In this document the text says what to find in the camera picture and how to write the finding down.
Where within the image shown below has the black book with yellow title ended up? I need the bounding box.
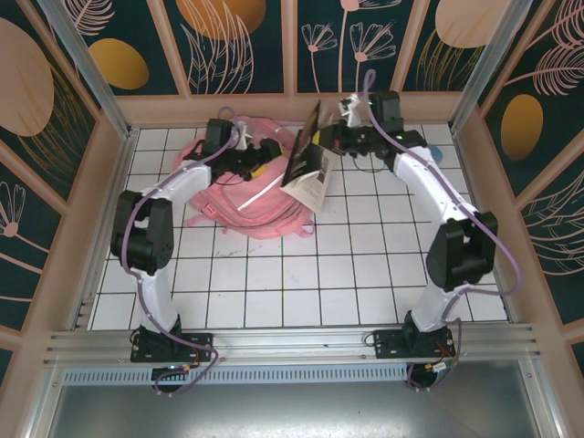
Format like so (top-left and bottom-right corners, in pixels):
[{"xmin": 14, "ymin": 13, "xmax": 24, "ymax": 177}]
[{"xmin": 280, "ymin": 99, "xmax": 339, "ymax": 215}]

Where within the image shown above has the pink backpack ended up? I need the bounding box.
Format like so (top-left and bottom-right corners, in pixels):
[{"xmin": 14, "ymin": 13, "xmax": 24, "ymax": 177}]
[{"xmin": 172, "ymin": 114, "xmax": 320, "ymax": 241}]

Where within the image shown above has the grey metal sheet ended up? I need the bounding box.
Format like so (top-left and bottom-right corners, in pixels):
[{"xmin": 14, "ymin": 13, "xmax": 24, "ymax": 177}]
[{"xmin": 26, "ymin": 360, "xmax": 565, "ymax": 438}]

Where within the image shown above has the aluminium side rail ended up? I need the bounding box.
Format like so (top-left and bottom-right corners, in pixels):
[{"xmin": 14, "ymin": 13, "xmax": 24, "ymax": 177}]
[
  {"xmin": 70, "ymin": 129, "xmax": 140, "ymax": 330},
  {"xmin": 451, "ymin": 129, "xmax": 520, "ymax": 321}
]

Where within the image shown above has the aluminium frame post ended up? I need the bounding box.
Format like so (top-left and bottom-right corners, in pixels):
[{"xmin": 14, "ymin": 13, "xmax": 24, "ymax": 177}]
[
  {"xmin": 448, "ymin": 0, "xmax": 542, "ymax": 136},
  {"xmin": 35, "ymin": 0, "xmax": 141, "ymax": 141}
]

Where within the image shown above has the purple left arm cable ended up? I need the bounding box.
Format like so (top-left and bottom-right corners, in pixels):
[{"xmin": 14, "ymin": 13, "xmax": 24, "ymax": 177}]
[{"xmin": 119, "ymin": 105, "xmax": 243, "ymax": 398}]

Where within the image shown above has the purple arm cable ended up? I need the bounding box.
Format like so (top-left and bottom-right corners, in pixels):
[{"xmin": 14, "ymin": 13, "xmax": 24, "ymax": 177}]
[
  {"xmin": 119, "ymin": 105, "xmax": 243, "ymax": 398},
  {"xmin": 362, "ymin": 68, "xmax": 524, "ymax": 393}
]

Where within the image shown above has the aluminium mounting rail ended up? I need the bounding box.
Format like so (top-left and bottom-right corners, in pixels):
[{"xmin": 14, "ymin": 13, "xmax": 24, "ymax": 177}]
[{"xmin": 43, "ymin": 322, "xmax": 544, "ymax": 366}]

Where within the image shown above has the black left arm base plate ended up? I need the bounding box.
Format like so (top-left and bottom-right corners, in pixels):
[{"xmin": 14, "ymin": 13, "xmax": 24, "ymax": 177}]
[{"xmin": 130, "ymin": 331, "xmax": 215, "ymax": 364}]

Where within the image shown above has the grey slotted cable duct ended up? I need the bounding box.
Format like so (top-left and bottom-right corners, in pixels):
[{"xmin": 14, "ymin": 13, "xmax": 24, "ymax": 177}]
[{"xmin": 61, "ymin": 367, "xmax": 410, "ymax": 385}]

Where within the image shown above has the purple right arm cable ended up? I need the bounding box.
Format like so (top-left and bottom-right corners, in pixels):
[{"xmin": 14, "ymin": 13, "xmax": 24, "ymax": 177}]
[{"xmin": 362, "ymin": 68, "xmax": 524, "ymax": 393}]

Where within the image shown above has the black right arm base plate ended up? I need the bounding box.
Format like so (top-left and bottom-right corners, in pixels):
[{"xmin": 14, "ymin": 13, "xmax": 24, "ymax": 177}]
[{"xmin": 372, "ymin": 328, "xmax": 457, "ymax": 361}]

